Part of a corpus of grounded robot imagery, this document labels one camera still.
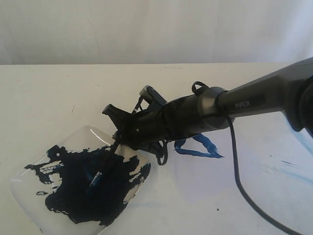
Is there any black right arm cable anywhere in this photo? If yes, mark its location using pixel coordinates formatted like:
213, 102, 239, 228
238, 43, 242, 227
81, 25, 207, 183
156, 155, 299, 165
227, 115, 299, 235

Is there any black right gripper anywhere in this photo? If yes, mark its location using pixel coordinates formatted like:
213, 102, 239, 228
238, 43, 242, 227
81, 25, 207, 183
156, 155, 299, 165
102, 104, 172, 150

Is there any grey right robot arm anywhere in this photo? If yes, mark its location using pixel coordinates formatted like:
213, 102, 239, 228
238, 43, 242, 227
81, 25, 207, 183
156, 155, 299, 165
103, 58, 313, 147

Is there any white paper sheet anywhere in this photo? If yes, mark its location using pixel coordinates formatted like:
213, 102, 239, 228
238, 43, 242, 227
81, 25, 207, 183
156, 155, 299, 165
140, 97, 265, 209

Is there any black paintbrush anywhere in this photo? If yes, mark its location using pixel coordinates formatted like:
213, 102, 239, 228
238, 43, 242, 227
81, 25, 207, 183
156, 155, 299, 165
86, 141, 119, 196

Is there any white square paint plate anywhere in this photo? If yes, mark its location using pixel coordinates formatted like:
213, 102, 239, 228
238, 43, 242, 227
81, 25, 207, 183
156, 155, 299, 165
10, 126, 152, 235

